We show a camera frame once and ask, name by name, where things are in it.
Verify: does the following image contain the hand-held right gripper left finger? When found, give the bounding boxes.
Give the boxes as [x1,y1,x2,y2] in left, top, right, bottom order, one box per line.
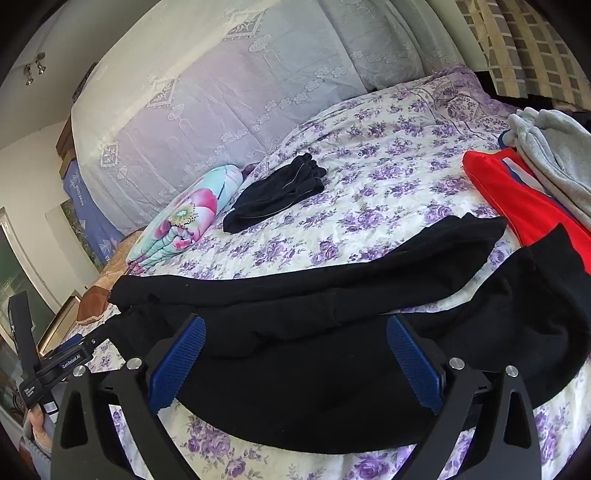
[50,313,207,480]

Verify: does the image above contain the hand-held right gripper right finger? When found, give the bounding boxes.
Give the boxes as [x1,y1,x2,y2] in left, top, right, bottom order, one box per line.
[387,315,542,480]

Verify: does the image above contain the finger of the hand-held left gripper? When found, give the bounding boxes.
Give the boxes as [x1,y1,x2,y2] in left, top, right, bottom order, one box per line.
[81,318,134,348]

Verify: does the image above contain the black pants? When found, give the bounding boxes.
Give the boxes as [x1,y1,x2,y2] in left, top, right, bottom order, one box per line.
[107,215,591,455]

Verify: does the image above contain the person's left hand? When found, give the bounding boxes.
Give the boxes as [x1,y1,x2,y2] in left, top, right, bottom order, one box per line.
[27,411,54,455]

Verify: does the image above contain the brown cloth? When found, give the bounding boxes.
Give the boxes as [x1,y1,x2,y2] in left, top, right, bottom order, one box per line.
[76,272,122,325]

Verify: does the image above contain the folded floral blanket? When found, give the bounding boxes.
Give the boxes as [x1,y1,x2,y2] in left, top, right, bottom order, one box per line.
[126,165,244,274]

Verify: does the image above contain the folded black garment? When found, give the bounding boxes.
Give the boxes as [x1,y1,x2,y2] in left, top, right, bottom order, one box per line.
[222,154,328,234]

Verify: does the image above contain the red garment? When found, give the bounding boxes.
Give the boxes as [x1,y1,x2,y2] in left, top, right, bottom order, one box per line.
[462,148,591,278]

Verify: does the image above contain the purple floral bed sheet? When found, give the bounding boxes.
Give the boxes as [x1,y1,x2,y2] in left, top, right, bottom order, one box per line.
[69,65,578,480]

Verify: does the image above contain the grey fleece garment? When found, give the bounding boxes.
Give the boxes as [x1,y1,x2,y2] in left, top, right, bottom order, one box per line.
[507,107,591,232]

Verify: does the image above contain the white lace cover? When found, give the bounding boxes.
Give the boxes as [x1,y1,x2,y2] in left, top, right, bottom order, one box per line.
[71,0,465,237]

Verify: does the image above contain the ceiling lamp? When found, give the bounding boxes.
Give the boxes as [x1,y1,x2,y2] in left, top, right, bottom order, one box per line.
[23,52,47,86]

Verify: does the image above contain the checked curtain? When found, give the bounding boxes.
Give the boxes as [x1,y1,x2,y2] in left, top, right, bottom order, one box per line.
[455,0,591,109]

